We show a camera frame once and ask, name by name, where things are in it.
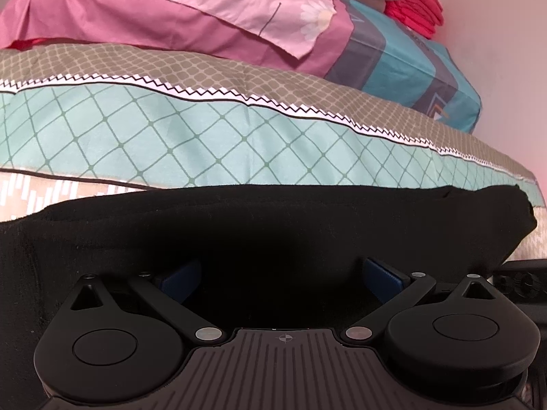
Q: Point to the blue grey striped pillow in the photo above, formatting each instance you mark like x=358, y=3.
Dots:
x=406, y=72

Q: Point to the black pants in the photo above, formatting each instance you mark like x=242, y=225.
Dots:
x=265, y=230

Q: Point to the stack of red clothes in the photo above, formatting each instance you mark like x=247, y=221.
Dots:
x=416, y=8

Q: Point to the patterned teal beige bedsheet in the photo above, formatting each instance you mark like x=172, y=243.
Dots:
x=171, y=136

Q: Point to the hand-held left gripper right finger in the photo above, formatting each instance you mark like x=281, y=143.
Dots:
x=384, y=276

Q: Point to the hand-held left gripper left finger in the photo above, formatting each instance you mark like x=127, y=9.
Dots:
x=179, y=282

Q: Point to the pink floral pillow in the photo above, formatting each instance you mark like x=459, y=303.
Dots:
x=149, y=13

